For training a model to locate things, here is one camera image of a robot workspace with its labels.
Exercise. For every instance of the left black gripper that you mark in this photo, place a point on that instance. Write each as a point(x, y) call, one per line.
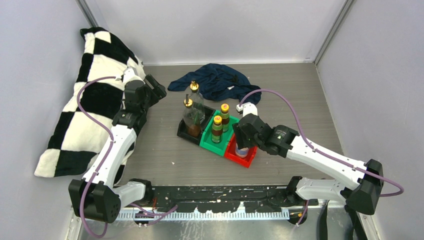
point(157, 93)

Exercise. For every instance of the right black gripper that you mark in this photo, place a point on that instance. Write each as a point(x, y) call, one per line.
point(242, 141)

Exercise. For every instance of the spice jar perforated lid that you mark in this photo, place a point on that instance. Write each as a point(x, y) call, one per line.
point(241, 153)

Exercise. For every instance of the sauce bottle yellow cap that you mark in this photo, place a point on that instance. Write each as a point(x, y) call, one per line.
point(217, 129)
point(224, 112)

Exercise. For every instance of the clear glass cruet gold spout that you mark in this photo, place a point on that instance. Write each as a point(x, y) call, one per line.
point(198, 100)

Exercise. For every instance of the brown oil cruet gold spout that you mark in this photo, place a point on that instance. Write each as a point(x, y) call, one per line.
point(191, 117)

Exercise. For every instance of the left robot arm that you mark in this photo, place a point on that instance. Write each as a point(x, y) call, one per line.
point(94, 196)

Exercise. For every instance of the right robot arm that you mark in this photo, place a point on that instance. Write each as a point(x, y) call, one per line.
point(355, 183)

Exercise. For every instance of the red plastic bin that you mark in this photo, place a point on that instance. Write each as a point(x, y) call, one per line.
point(230, 153)

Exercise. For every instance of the black plastic bin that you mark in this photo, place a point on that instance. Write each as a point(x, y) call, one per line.
point(182, 130)

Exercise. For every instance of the dark blue shorts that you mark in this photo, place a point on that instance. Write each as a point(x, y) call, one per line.
point(217, 82)

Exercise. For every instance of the black white checkered blanket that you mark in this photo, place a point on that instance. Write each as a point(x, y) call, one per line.
point(77, 140)

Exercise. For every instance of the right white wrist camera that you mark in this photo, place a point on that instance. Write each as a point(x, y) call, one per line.
point(246, 109)

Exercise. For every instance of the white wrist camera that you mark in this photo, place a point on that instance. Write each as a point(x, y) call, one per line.
point(130, 74)
point(246, 109)

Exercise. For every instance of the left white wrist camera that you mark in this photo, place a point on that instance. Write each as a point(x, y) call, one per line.
point(130, 74)

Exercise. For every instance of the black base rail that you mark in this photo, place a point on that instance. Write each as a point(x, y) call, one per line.
point(219, 198)

